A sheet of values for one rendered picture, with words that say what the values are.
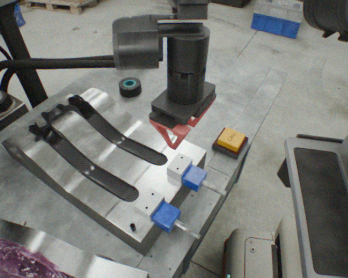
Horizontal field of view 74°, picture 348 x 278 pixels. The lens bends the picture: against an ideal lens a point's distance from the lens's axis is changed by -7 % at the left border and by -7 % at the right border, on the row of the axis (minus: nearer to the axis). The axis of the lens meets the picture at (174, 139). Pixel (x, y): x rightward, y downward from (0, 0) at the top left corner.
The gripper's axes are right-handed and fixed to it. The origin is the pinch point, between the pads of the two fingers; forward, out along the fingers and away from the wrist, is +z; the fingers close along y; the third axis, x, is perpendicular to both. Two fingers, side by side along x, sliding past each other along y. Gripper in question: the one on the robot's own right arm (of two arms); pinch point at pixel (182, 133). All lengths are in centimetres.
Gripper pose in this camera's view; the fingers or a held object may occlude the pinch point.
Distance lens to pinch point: 45.9
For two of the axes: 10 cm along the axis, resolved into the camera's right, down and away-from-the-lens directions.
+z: -0.2, 6.8, 7.3
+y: -5.3, 6.2, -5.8
